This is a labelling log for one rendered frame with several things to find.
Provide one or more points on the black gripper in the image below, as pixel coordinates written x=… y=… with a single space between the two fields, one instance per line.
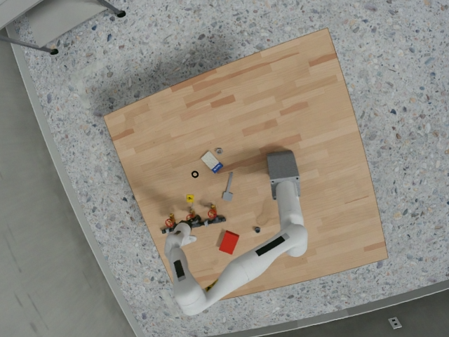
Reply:
x=189 y=222

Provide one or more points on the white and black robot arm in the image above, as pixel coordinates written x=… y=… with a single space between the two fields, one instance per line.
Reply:
x=292 y=239

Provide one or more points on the black pipe manifold with grey fittings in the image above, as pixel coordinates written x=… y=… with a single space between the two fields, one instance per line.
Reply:
x=206 y=222

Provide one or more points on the red rectangular block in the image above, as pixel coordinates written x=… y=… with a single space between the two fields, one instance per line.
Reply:
x=229 y=242

